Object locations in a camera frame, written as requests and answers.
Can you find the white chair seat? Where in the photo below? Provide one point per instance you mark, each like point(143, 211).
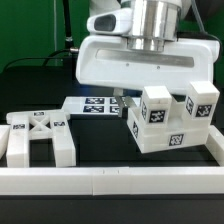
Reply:
point(176, 134)

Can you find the white chair back frame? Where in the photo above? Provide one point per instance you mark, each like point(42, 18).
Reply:
point(39, 125)

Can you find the white front wall rail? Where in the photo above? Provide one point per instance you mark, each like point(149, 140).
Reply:
point(111, 181)

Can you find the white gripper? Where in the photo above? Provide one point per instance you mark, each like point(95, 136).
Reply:
point(134, 48)

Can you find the white right wall rail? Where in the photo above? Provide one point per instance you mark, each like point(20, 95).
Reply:
point(215, 144)

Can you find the white marker base plate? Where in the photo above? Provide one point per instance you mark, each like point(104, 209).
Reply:
point(91, 105)

